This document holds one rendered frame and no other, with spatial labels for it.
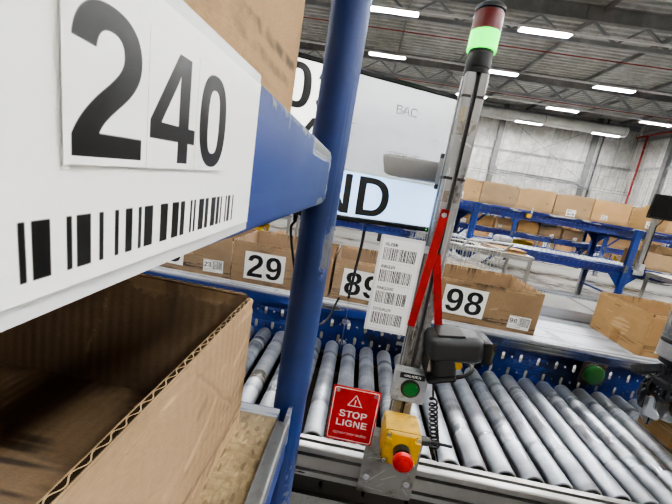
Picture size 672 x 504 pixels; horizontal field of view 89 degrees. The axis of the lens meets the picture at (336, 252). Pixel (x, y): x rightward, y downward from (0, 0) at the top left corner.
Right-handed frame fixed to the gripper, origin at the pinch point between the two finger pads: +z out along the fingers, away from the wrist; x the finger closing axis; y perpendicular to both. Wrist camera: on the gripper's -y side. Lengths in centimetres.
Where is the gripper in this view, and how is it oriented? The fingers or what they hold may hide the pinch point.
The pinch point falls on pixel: (645, 418)
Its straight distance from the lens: 144.1
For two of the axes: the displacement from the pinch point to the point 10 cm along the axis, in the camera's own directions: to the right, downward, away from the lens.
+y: -0.9, 1.9, -9.8
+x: 9.8, 1.8, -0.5
